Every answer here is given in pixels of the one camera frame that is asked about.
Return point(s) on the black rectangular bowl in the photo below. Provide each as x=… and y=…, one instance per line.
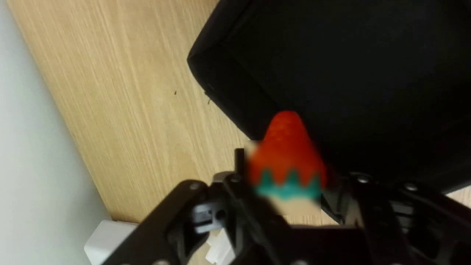
x=383, y=86

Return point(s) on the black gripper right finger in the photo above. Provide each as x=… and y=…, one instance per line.
x=333, y=199

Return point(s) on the red toy strawberry green top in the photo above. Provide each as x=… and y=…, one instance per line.
x=286, y=164

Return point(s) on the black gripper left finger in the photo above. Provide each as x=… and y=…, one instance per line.
x=241, y=162

